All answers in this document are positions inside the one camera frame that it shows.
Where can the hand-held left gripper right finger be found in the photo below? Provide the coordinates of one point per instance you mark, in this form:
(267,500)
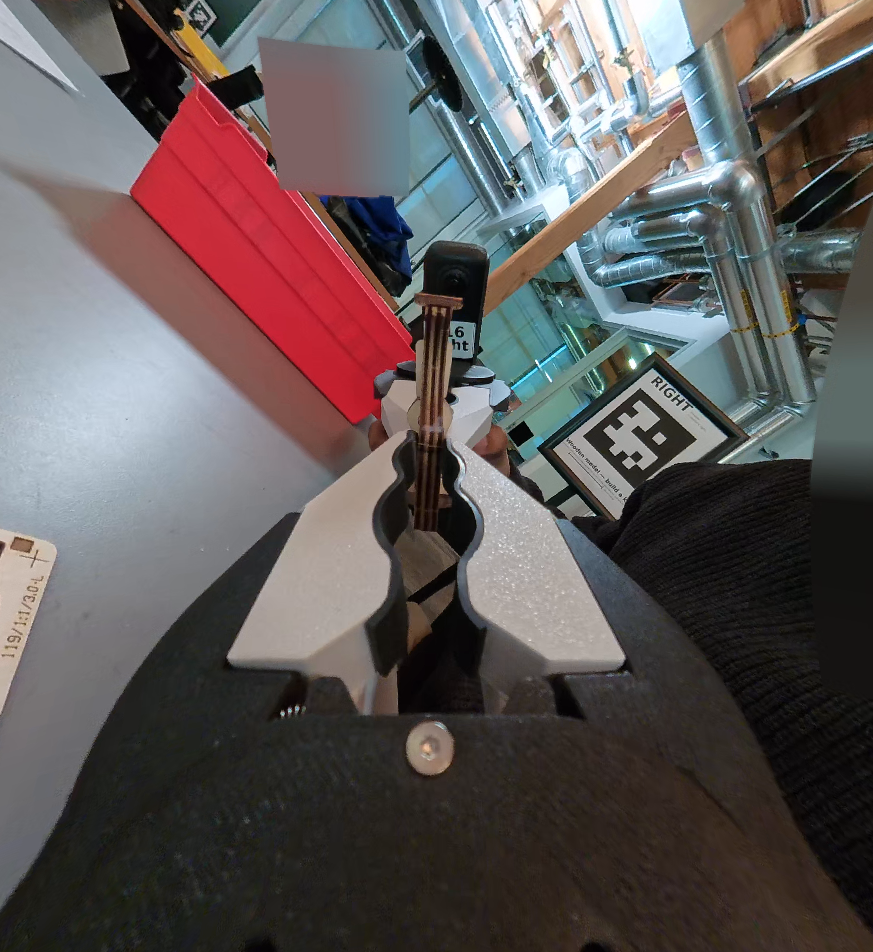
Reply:
(541,595)

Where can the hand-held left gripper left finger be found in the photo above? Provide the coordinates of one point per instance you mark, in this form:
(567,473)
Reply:
(310,595)

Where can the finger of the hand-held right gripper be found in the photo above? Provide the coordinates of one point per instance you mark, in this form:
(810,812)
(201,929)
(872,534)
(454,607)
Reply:
(474,413)
(399,409)

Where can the layered wooden model part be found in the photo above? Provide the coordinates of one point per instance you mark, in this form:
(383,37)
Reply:
(433,387)

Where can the person's right hand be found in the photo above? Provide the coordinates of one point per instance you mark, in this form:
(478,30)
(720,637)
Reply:
(497,455)

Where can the blue jacket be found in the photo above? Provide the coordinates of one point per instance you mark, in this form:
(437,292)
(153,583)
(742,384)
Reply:
(377,230)

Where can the wooden beam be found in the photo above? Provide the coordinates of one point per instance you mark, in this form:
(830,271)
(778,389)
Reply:
(593,208)

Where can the framed black-white marker sign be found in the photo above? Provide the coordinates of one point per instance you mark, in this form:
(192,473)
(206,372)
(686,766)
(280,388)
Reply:
(630,439)

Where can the red plastic bin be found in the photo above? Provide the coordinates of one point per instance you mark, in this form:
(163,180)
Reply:
(258,245)

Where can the laser-cut wooden sheet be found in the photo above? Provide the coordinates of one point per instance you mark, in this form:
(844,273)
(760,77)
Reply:
(27,595)

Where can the silver ventilation ducts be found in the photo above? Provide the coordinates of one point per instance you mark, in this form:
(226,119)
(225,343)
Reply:
(734,186)

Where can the white printed paper sheet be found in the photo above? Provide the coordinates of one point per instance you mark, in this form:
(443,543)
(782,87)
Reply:
(27,37)

